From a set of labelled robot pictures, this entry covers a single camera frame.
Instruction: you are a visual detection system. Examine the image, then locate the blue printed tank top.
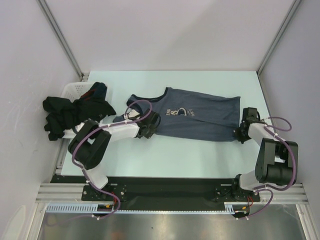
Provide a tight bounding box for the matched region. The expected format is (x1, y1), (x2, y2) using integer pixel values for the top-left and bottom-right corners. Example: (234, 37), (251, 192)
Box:
(126, 87), (241, 142)

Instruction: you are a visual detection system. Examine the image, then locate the black tank top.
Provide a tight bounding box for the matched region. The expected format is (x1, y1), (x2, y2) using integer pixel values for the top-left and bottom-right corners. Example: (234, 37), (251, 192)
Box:
(42, 96), (116, 141)

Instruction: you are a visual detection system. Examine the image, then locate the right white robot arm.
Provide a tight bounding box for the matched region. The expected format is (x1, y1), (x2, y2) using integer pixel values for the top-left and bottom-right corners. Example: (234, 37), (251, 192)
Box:
(230, 107), (299, 201)

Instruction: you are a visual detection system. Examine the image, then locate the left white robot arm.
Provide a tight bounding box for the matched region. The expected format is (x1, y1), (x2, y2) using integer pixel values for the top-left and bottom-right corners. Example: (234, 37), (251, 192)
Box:
(68, 109), (161, 200)

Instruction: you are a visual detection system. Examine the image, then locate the dark navy red garment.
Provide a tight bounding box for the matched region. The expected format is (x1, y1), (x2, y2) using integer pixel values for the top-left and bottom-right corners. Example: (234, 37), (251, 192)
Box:
(80, 82), (108, 101)

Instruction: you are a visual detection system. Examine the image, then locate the white plastic laundry basket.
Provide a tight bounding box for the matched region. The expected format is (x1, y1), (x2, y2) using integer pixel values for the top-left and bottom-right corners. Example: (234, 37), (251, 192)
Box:
(61, 81), (112, 140)

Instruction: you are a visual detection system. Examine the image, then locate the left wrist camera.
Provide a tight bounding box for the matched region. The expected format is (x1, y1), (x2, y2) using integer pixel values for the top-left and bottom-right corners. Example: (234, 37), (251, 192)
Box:
(123, 109), (141, 121)

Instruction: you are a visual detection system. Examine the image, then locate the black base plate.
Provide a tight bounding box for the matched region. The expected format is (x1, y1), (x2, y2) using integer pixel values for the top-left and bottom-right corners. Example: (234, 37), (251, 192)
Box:
(51, 175), (261, 211)

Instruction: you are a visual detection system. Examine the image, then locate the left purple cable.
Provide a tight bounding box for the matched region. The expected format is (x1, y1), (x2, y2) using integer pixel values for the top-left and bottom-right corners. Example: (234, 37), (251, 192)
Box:
(71, 99), (153, 221)

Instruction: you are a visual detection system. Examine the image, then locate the slotted cable duct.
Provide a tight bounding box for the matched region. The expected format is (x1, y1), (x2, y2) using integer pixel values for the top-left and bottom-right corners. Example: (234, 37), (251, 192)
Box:
(46, 203), (248, 215)

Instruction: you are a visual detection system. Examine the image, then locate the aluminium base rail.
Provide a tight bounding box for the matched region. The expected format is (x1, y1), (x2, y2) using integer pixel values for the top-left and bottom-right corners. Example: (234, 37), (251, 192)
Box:
(35, 183), (309, 205)

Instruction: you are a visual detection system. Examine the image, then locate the right aluminium frame post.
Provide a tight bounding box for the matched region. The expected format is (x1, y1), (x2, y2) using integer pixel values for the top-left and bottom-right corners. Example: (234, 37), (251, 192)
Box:
(256, 0), (303, 77)

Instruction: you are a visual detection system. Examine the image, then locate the aluminium frame post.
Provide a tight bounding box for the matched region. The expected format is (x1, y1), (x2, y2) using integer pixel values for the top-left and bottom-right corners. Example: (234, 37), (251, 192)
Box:
(256, 0), (303, 77)
(36, 0), (84, 80)

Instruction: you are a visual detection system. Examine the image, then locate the left aluminium frame post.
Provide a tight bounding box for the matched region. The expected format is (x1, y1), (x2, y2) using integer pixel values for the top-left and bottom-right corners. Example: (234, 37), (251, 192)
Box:
(36, 0), (84, 80)

